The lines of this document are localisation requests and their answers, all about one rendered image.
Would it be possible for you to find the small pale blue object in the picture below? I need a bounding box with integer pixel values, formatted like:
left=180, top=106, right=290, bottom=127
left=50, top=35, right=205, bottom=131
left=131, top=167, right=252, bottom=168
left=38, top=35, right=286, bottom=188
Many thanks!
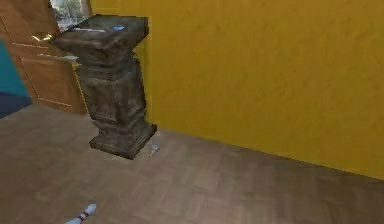
left=148, top=144, right=160, bottom=159

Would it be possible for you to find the white pen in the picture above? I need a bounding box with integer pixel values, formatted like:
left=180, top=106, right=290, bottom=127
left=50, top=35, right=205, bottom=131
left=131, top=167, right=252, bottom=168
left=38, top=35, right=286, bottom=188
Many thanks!
left=73, top=27, right=107, bottom=34

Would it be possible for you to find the white pin with red stripes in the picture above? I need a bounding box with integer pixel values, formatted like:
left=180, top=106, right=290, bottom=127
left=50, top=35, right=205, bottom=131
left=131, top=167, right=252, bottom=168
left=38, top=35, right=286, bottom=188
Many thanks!
left=63, top=203, right=98, bottom=224

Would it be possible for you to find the window with outdoor view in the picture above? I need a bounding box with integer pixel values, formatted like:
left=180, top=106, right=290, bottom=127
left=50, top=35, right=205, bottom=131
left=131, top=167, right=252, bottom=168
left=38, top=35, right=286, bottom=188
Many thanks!
left=49, top=0, right=91, bottom=32

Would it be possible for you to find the teal and navy bed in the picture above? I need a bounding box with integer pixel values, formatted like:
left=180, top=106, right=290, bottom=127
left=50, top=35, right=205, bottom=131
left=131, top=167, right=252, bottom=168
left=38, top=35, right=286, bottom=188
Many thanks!
left=0, top=39, right=33, bottom=120

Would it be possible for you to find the dark stone pedestal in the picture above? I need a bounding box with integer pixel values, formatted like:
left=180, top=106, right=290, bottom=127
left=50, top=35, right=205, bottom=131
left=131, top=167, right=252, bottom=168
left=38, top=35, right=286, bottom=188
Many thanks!
left=50, top=14, right=158, bottom=161

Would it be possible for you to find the silver door handle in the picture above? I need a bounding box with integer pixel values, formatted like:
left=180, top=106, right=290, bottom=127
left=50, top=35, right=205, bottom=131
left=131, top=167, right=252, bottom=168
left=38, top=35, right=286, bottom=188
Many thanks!
left=37, top=54, right=80, bottom=64

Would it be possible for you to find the brass door handle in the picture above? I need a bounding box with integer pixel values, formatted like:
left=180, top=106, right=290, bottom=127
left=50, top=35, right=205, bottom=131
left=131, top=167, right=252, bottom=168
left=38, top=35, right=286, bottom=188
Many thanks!
left=31, top=32, right=54, bottom=43

